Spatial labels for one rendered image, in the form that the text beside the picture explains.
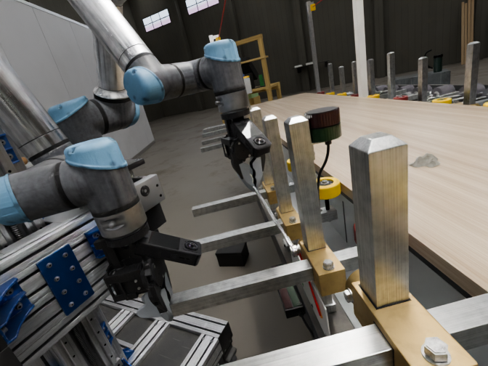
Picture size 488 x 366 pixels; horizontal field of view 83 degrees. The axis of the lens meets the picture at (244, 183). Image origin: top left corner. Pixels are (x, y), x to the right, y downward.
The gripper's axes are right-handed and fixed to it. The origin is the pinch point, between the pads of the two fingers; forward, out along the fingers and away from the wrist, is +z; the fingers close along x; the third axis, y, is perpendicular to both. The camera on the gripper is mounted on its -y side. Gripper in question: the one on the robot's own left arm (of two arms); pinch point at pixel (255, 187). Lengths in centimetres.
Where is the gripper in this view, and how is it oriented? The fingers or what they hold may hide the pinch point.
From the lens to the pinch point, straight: 72.1
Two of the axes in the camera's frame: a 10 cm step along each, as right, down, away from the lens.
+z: 2.1, 9.1, 3.5
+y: -4.4, -2.3, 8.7
